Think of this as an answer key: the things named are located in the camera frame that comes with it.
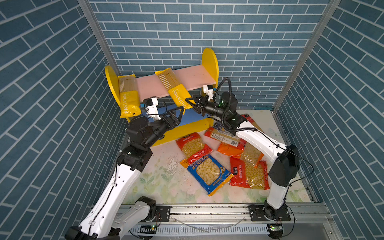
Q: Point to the dark labelled spaghetti bag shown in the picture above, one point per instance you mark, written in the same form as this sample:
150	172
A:
218	126

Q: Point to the blue shell pasta bag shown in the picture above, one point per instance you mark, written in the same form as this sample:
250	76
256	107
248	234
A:
210	174

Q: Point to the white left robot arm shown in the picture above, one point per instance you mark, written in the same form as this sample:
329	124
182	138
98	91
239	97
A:
102	223

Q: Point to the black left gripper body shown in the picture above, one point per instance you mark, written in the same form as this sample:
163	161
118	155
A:
169	126

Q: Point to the red fusilli bag lower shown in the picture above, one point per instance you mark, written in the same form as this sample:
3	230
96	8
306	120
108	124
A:
247	176

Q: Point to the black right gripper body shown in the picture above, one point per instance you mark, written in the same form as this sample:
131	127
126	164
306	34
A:
210	108

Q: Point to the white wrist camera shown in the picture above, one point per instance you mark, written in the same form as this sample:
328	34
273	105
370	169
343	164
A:
151	108
208	90

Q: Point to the metal base rail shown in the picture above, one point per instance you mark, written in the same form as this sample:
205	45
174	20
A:
299	221

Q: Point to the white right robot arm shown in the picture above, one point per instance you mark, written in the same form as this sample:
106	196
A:
285	159

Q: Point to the orange macaroni bag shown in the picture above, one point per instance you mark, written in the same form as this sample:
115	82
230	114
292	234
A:
245	152

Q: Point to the red spaghetti bag far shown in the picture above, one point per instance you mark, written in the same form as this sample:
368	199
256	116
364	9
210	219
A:
248	118

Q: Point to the red labelled spaghetti bag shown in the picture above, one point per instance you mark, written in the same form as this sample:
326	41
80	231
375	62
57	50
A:
226	138

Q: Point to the yellow Pastatime spaghetti bag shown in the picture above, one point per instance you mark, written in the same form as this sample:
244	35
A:
129	97
175	88

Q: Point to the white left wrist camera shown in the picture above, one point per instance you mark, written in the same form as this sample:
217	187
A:
151	108

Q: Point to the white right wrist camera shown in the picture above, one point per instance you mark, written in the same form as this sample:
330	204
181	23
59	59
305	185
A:
208	90

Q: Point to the floral table mat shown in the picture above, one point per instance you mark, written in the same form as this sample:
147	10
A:
165	180

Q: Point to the red macaroni bag upper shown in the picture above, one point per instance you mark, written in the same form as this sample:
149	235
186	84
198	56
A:
193	148

